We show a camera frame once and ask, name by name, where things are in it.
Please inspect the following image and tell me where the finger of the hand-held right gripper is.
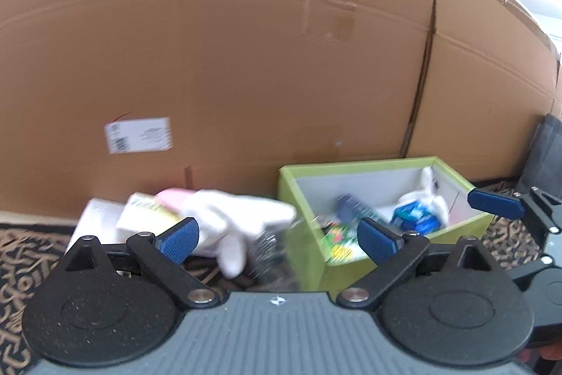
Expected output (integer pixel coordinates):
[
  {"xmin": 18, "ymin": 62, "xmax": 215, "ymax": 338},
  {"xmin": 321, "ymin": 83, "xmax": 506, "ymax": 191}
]
[
  {"xmin": 466, "ymin": 187, "xmax": 562, "ymax": 236},
  {"xmin": 509, "ymin": 254, "xmax": 562, "ymax": 293}
]

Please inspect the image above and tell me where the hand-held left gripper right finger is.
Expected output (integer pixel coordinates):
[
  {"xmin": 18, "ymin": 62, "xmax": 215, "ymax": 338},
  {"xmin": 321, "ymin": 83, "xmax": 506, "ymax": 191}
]
[{"xmin": 336, "ymin": 218, "xmax": 505, "ymax": 310}]

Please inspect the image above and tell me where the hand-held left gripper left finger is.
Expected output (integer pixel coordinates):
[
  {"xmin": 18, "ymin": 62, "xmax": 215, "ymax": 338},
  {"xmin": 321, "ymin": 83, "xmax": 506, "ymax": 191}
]
[{"xmin": 57, "ymin": 217, "xmax": 229, "ymax": 308}]

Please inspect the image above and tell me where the white plush toy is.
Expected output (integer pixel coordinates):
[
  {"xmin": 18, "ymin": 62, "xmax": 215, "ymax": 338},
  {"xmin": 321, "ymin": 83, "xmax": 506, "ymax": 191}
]
[{"xmin": 156, "ymin": 188, "xmax": 297, "ymax": 277}]

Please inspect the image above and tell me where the green storage box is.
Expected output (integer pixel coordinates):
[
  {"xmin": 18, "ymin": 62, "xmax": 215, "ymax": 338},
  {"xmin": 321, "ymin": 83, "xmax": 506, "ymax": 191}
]
[{"xmin": 277, "ymin": 156, "xmax": 497, "ymax": 291}]

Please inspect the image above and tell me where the steel wool scourer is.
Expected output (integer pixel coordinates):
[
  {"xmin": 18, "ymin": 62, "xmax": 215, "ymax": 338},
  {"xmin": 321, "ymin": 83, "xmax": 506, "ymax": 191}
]
[{"xmin": 248, "ymin": 226, "xmax": 303, "ymax": 288}]

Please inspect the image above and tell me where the green and yellow packet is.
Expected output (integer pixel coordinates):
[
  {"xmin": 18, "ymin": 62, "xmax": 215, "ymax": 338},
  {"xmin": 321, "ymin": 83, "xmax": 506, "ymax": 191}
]
[{"xmin": 318, "ymin": 223, "xmax": 366, "ymax": 266}]

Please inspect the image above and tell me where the blue spray can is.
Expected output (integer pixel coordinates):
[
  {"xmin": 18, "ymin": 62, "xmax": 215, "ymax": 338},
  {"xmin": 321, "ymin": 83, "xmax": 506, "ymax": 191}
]
[{"xmin": 336, "ymin": 194, "xmax": 387, "ymax": 227}]

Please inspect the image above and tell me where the white packet yellow stripe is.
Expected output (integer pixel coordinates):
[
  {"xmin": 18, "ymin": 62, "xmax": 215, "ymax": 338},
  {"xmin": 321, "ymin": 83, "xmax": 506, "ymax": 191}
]
[{"xmin": 115, "ymin": 193, "xmax": 185, "ymax": 244}]

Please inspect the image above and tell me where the blue and white packet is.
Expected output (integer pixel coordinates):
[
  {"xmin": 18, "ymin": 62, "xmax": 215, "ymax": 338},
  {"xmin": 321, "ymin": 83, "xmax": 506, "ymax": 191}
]
[{"xmin": 391, "ymin": 201, "xmax": 442, "ymax": 235}]

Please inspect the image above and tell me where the white bunny toy blue outfit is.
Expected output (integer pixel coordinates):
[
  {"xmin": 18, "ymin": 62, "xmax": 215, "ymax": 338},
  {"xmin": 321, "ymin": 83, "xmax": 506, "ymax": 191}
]
[{"xmin": 397, "ymin": 166, "xmax": 451, "ymax": 226}]

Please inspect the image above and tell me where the dark fabric bag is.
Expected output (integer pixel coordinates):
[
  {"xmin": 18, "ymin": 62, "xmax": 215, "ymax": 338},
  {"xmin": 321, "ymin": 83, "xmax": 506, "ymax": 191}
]
[{"xmin": 518, "ymin": 114, "xmax": 562, "ymax": 200}]

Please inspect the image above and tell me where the flat white box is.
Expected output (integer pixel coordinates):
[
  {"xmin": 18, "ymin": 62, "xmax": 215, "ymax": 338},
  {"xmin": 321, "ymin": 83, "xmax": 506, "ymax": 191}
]
[{"xmin": 66, "ymin": 198, "xmax": 128, "ymax": 257}]

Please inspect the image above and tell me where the brown patterned rug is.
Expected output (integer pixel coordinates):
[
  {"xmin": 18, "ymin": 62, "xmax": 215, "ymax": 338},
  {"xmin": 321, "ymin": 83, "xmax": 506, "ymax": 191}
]
[{"xmin": 0, "ymin": 177, "xmax": 562, "ymax": 375}]

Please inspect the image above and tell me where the large brown cardboard box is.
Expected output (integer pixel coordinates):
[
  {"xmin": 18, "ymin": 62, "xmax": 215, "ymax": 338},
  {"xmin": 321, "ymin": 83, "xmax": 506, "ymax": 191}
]
[{"xmin": 0, "ymin": 0, "xmax": 562, "ymax": 226}]

